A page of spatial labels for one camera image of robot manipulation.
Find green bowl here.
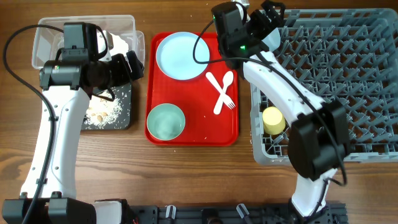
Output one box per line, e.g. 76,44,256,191
146,103,186,141

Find white plastic fork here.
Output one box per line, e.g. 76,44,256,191
205,72,235,109

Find rice and food leftovers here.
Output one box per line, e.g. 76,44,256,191
83,88,131,128

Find red serving tray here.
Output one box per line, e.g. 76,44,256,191
145,32,239,147

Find yellow plastic cup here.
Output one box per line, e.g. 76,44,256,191
262,106,285,135

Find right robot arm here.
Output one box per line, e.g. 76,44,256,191
211,1,350,223

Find white plastic spoon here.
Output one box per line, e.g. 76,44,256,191
213,71,234,115

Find black plastic tray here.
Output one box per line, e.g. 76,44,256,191
81,82,134,131

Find grey dishwasher rack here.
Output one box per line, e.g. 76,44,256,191
244,8,398,166

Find white napkin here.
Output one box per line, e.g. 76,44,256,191
110,33,129,56

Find light blue plate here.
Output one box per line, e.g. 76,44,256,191
155,32,207,80

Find clear plastic bin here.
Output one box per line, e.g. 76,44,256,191
32,15,145,70

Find light blue bowl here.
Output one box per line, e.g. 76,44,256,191
262,28,280,52

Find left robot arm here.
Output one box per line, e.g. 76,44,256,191
2,22,144,223

